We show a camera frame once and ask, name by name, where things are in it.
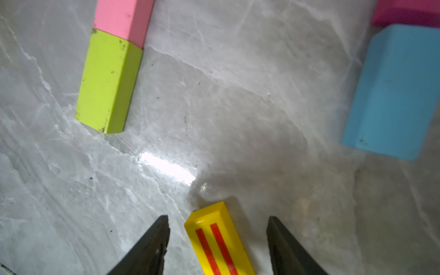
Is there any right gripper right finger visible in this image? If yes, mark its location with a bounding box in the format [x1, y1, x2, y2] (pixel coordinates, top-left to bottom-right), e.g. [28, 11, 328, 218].
[267, 216, 328, 275]

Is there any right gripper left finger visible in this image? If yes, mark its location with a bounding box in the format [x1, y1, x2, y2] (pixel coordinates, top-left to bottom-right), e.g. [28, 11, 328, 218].
[108, 215, 170, 275]

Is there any yellow red striped block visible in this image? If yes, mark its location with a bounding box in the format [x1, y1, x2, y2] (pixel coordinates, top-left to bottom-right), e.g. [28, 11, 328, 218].
[184, 201, 255, 275]

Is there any blue block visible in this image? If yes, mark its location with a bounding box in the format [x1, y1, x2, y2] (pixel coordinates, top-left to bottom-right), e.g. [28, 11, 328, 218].
[341, 24, 440, 160]

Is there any green block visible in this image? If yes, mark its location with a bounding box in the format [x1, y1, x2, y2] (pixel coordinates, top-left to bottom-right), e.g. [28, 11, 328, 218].
[74, 28, 143, 134]

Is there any pink block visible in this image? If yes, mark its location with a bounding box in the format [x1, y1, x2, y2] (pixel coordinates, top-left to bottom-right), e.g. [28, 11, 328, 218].
[93, 0, 155, 49]

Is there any magenta block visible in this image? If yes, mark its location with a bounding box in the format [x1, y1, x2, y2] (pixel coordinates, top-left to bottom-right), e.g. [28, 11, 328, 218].
[371, 0, 440, 28]

